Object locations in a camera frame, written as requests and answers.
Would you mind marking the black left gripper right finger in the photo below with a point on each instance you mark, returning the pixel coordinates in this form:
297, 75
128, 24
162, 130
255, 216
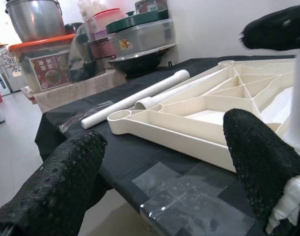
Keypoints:
257, 157

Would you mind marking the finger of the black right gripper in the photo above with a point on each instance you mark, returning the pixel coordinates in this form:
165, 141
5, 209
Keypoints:
280, 29

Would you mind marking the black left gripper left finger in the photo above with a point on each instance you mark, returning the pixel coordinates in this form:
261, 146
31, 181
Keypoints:
54, 186

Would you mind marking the white plastic children table top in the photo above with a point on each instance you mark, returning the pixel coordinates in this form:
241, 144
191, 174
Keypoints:
189, 137

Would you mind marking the white plastic table leg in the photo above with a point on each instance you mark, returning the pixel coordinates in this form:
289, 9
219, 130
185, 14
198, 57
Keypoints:
140, 96
149, 102
299, 98

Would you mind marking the clear plastic bag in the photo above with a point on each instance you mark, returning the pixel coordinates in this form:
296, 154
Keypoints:
90, 113

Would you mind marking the clear tape patch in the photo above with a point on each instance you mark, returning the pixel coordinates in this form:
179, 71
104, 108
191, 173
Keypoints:
184, 196

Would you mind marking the beige cloth covered table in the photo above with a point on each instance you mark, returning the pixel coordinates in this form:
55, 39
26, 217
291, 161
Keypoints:
78, 91

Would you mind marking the clear plastic storage container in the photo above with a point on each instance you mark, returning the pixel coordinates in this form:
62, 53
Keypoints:
149, 37

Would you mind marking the orange plastic bin lid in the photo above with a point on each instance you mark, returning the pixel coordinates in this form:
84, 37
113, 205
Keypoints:
41, 43

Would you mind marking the pink plastic basin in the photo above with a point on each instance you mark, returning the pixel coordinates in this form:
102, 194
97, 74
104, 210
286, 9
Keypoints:
103, 49

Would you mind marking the black round wok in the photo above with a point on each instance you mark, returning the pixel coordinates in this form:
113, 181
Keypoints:
137, 65

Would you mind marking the green round pot lid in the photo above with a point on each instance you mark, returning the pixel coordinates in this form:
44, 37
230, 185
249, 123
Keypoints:
130, 23

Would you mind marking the purple lidded clear container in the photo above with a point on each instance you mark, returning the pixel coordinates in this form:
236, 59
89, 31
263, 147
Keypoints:
101, 35

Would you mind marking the steel cooking pot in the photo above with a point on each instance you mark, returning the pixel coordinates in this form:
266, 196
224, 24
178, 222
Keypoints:
34, 19

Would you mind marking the pink plastic container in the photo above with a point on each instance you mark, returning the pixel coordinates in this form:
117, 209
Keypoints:
105, 19

